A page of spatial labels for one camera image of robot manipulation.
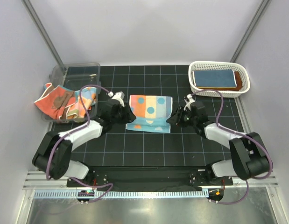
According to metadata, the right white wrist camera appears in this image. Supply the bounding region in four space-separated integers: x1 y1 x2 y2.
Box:
183 94 195 111

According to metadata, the white perforated basket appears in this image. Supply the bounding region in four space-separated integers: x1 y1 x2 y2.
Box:
188 60 251 98

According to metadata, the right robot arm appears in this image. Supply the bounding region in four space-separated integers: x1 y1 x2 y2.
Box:
167 102 273 185

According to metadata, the light blue dotted towel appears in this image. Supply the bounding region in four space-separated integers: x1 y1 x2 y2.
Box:
126 95 173 133

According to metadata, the clear plastic bin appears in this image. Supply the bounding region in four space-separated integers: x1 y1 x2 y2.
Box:
42 63 101 123

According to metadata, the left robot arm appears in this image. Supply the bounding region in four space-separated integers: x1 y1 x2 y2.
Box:
32 99 136 187

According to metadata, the brown towel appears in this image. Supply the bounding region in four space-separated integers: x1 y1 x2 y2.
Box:
210 71 243 91

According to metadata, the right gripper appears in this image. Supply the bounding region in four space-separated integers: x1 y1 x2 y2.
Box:
167 106 197 128

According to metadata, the salmon pink towel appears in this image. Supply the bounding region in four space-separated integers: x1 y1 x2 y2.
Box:
34 83 76 120

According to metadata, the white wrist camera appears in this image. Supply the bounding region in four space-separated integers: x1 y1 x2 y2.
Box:
107 91 125 107
183 94 195 111

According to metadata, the aluminium rail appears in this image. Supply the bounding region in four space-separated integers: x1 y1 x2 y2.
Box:
22 171 279 190

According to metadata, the black grid mat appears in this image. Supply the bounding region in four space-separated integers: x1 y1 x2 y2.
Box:
38 65 261 168

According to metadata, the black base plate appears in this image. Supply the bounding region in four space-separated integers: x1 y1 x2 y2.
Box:
80 166 233 187

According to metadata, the yellow and blue towel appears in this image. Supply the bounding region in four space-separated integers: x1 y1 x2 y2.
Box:
192 70 237 89

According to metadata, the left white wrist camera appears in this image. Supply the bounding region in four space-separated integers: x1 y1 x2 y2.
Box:
107 91 125 107

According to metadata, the white slotted cable duct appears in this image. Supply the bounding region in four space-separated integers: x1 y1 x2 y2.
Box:
34 189 209 200

